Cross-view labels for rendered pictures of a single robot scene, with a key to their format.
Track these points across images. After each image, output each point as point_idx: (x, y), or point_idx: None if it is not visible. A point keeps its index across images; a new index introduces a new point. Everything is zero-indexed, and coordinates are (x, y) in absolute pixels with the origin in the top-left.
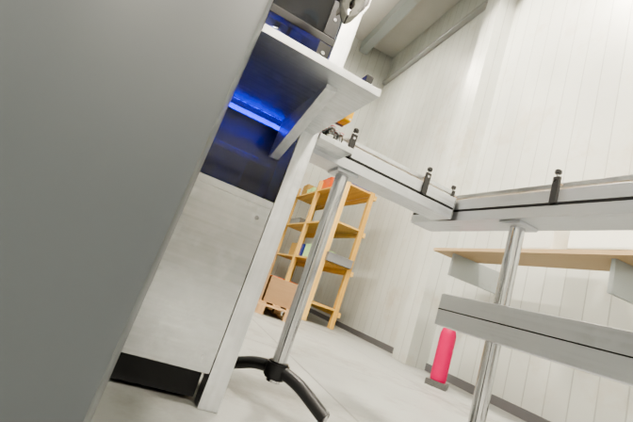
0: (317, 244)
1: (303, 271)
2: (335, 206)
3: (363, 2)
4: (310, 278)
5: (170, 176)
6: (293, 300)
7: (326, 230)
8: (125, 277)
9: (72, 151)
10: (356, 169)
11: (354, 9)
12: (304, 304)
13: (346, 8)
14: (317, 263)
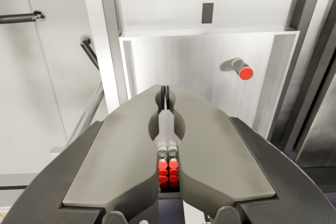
0: (87, 117)
1: (97, 106)
2: (67, 145)
3: (84, 178)
4: (92, 101)
5: None
6: (103, 95)
7: (78, 126)
8: None
9: None
10: (34, 177)
11: (140, 111)
12: (94, 91)
13: (186, 96)
14: (86, 108)
